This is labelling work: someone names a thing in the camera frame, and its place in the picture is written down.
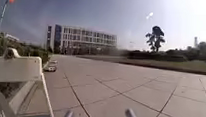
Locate long pale multi-storey building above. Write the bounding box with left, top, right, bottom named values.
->
left=45, top=23, right=118, bottom=58

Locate grey paved plaza ground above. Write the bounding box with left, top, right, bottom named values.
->
left=16, top=52, right=206, bottom=117

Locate tall dark tree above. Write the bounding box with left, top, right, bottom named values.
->
left=144, top=24, right=167, bottom=53

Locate green hedge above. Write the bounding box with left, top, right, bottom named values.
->
left=0, top=32, right=52, bottom=65

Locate grass strip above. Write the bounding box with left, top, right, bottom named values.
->
left=78, top=53, right=206, bottom=73

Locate row of dark bushes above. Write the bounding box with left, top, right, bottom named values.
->
left=117, top=36, right=206, bottom=64

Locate pale tower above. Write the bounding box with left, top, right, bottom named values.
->
left=193, top=35, right=199, bottom=49

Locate low white building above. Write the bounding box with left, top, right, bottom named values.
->
left=4, top=33, right=21, bottom=43

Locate small white robot with frame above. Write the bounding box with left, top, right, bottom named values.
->
left=0, top=47, right=58, bottom=117

